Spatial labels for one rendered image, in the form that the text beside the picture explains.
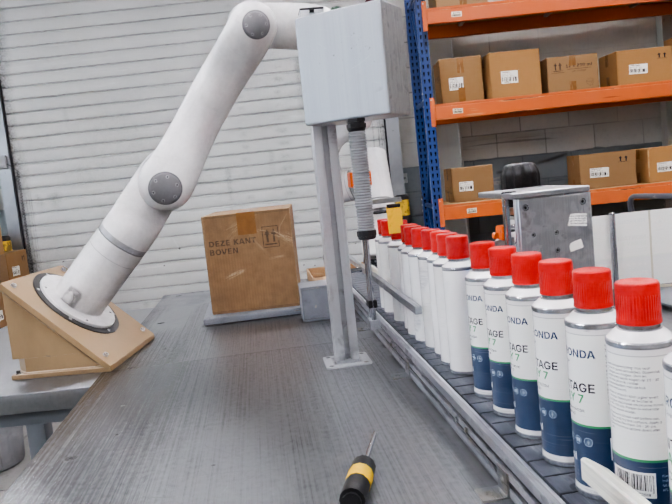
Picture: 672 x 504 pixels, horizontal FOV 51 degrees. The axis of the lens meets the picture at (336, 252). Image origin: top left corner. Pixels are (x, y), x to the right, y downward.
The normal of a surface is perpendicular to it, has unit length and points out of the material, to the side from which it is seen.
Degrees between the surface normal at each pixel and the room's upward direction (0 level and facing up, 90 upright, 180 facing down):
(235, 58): 129
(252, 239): 90
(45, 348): 90
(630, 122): 90
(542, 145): 90
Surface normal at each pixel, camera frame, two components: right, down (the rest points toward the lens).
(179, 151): 0.37, -0.15
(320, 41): -0.47, 0.14
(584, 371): -0.66, 0.15
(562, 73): 0.02, 0.11
